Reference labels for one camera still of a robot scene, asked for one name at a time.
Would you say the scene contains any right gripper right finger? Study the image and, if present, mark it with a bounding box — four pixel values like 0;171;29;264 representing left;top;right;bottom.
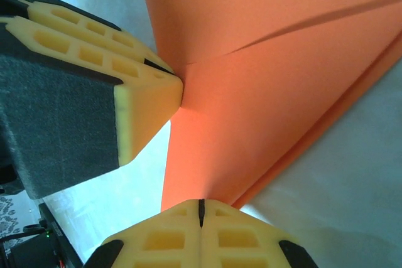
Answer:
200;198;318;268

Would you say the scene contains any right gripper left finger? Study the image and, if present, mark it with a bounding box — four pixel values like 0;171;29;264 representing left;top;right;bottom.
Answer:
82;198;202;268

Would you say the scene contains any orange cloth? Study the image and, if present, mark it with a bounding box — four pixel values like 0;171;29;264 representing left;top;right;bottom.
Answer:
135;0;402;213

